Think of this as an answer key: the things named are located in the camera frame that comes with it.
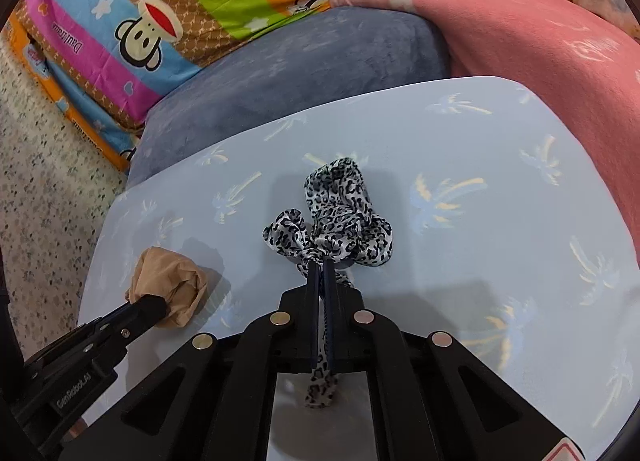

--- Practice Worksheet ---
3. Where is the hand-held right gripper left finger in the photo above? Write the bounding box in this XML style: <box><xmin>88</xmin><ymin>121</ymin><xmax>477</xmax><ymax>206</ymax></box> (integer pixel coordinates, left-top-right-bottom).
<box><xmin>59</xmin><ymin>261</ymin><xmax>321</xmax><ymax>461</ymax></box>

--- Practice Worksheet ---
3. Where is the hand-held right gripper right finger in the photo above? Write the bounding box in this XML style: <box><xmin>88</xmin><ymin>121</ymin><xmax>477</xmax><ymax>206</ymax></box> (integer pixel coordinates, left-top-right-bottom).
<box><xmin>320</xmin><ymin>261</ymin><xmax>583</xmax><ymax>461</ymax></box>

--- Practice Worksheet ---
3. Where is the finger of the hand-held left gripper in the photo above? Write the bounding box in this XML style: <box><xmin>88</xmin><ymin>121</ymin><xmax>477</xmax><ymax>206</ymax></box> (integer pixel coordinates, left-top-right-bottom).
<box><xmin>80</xmin><ymin>293</ymin><xmax>169</xmax><ymax>348</ymax></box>

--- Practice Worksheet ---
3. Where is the beige stocking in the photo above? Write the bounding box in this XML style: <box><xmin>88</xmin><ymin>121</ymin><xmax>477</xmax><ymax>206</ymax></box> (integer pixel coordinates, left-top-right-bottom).
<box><xmin>125</xmin><ymin>247</ymin><xmax>210</xmax><ymax>329</ymax></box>

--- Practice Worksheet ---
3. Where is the leopard print scrunchie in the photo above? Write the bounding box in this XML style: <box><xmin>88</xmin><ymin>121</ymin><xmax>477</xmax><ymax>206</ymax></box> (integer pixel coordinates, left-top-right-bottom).
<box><xmin>262</xmin><ymin>158</ymin><xmax>396</xmax><ymax>409</ymax></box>

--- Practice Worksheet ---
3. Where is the blue-grey cushion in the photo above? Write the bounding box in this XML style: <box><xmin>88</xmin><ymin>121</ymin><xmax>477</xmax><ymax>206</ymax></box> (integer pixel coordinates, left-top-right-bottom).
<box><xmin>127</xmin><ymin>6</ymin><xmax>451</xmax><ymax>190</ymax></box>

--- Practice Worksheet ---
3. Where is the colourful striped cartoon quilt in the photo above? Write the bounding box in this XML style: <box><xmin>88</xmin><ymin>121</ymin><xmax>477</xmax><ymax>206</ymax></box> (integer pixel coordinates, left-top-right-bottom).
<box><xmin>2</xmin><ymin>0</ymin><xmax>431</xmax><ymax>173</ymax></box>

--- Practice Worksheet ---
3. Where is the pink blanket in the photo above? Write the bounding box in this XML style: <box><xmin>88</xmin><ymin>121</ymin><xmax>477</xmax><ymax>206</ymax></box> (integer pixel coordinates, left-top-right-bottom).
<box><xmin>329</xmin><ymin>0</ymin><xmax>640</xmax><ymax>268</ymax></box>

